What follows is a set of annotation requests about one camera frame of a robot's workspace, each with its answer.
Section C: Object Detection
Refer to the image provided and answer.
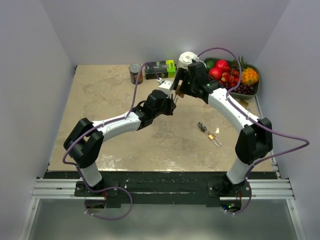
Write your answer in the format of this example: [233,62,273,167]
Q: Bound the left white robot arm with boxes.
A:
[63,89,176,196]

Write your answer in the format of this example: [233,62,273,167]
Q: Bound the white paper cup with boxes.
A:
[178,51,198,73]

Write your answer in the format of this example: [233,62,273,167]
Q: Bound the keychain with dark beads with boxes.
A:
[197,122,210,135]

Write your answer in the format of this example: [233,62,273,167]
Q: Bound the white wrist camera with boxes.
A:
[180,52,201,68]
[157,78,173,98]

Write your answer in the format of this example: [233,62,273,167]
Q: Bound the aluminium rail frame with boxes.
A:
[18,98,307,240]

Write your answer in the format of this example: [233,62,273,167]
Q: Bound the dark grape bunch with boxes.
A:
[219,80,257,96]

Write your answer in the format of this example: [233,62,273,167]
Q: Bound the grey fruit tray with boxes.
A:
[204,56,260,100]

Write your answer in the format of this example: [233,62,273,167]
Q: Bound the red apple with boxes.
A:
[208,59,230,80]

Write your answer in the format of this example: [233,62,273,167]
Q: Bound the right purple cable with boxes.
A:
[197,47,310,181]

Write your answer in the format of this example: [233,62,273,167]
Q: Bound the small brass padlock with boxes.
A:
[208,133,222,148]

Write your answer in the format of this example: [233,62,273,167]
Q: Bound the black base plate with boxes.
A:
[43,171,277,208]

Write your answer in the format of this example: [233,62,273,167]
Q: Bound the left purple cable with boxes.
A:
[61,62,165,193]

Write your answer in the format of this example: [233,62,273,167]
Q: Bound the black and green box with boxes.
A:
[144,60,177,80]

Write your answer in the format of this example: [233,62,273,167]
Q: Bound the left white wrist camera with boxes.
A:
[157,78,173,98]

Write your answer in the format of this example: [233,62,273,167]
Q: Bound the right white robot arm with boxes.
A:
[173,62,273,197]

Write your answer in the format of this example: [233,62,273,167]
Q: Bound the purple cable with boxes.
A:
[197,47,310,181]
[61,62,165,193]

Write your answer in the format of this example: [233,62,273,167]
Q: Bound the orange pineapple toy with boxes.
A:
[233,56,260,86]

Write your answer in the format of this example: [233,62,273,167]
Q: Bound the large brass padlock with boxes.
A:
[174,85,185,100]

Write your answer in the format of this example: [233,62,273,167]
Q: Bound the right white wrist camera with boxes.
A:
[180,52,201,68]

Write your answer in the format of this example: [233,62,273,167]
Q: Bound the green lime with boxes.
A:
[204,59,215,71]

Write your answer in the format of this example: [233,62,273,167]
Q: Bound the dark tin can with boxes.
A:
[128,63,143,85]

